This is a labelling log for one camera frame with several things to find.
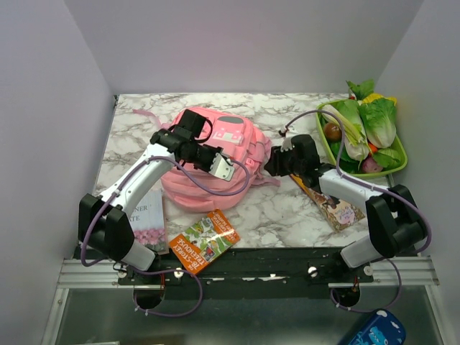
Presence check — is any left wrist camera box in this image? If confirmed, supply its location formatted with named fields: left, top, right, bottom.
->
left=209, top=153, right=234, bottom=182

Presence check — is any brown round fruit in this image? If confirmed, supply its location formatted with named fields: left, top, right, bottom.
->
left=323, top=123, right=342, bottom=142

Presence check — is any pink student backpack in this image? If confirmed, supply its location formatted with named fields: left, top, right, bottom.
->
left=149, top=107, right=280, bottom=212

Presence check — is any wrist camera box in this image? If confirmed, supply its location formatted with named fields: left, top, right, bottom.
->
left=280, top=137, right=293, bottom=152
left=209, top=153, right=234, bottom=182

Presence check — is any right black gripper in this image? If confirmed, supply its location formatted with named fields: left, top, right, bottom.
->
left=263, top=143, right=304, bottom=177

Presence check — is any blue dinosaur pencil case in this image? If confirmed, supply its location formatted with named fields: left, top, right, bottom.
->
left=339, top=309, right=407, bottom=345

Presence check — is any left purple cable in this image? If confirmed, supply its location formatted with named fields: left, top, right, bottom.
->
left=79, top=156, right=252, bottom=318

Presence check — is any green lettuce head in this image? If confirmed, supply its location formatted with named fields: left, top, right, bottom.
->
left=359, top=98, right=397, bottom=148

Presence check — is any green vegetable tray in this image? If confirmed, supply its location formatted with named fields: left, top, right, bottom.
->
left=316, top=112, right=408, bottom=180

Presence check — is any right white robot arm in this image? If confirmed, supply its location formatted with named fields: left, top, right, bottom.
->
left=264, top=134, right=428, bottom=282

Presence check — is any black mounting rail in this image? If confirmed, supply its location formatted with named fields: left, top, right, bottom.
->
left=73, top=246, right=374, bottom=301

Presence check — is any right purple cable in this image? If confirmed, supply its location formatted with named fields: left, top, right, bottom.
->
left=280, top=110, right=431, bottom=313

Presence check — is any orange Treehouse book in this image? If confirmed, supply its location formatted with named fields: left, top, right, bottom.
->
left=169, top=209, right=240, bottom=275

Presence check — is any Designer Fate flower book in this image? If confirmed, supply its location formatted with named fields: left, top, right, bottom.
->
left=129, top=190, right=169, bottom=254

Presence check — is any purple pink radish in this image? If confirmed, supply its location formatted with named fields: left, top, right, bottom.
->
left=361, top=156, right=383, bottom=174

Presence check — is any purple cable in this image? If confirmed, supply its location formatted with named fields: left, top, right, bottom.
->
left=79, top=156, right=252, bottom=318
left=280, top=110, right=431, bottom=313

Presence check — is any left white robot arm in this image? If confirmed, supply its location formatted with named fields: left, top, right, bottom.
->
left=78, top=109, right=222, bottom=284

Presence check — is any brown illustrated notebook packet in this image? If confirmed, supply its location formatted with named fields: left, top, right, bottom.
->
left=290, top=175, right=365, bottom=232

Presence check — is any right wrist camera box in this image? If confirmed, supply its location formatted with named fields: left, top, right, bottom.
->
left=280, top=137, right=293, bottom=152

